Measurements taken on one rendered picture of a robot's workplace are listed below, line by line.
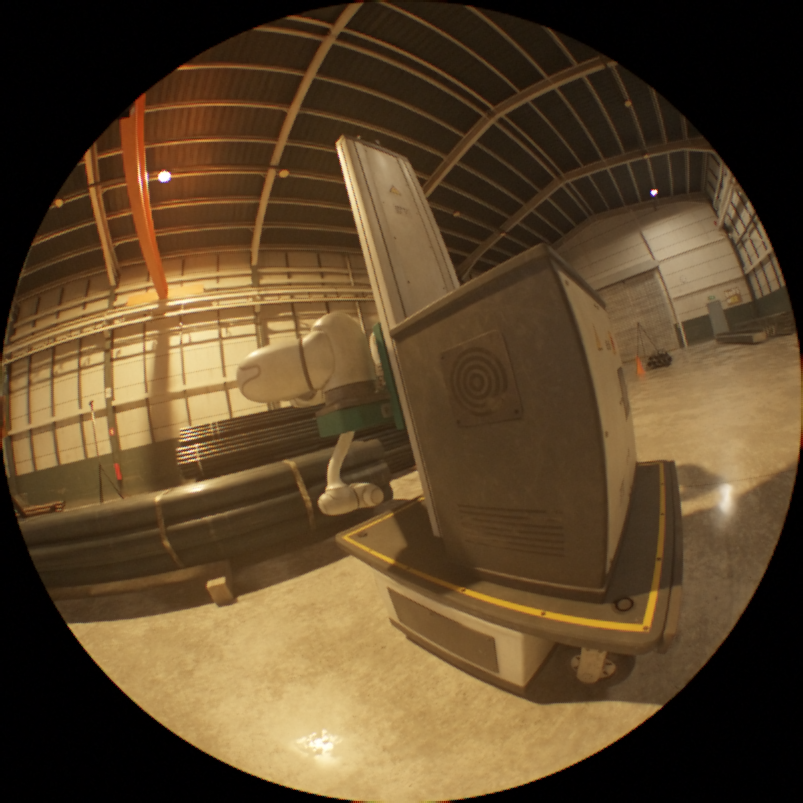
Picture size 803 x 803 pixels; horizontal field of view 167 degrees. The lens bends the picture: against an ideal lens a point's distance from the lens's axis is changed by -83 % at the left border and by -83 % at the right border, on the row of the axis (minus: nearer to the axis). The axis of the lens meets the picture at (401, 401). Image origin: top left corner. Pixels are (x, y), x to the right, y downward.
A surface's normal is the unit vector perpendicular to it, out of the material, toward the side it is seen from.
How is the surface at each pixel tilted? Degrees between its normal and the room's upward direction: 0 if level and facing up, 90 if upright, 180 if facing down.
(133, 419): 90
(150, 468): 90
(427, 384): 90
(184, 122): 170
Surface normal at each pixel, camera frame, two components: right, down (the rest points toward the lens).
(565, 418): -0.76, 0.17
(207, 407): 0.55, -0.16
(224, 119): 0.33, 0.93
